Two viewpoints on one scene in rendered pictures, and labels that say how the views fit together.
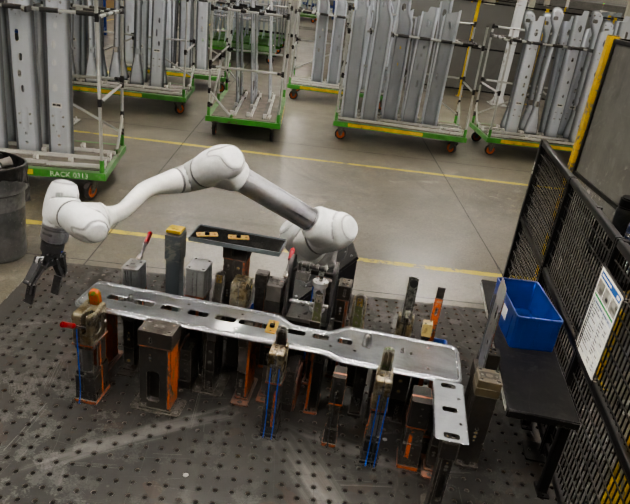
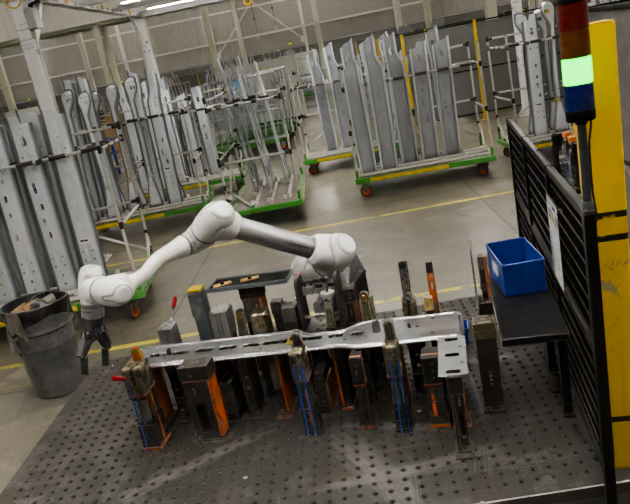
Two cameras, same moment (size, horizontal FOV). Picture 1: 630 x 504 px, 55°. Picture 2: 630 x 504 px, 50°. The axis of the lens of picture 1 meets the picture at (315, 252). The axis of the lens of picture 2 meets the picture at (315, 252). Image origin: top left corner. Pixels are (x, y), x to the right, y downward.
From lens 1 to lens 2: 0.72 m
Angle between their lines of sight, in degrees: 10
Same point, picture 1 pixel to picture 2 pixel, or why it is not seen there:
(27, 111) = (59, 254)
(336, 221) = (332, 241)
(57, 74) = (78, 212)
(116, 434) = (182, 465)
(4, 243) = (64, 373)
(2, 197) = (53, 330)
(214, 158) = (207, 214)
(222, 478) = (277, 472)
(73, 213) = (101, 285)
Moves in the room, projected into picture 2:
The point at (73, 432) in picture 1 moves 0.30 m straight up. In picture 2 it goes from (146, 472) to (124, 402)
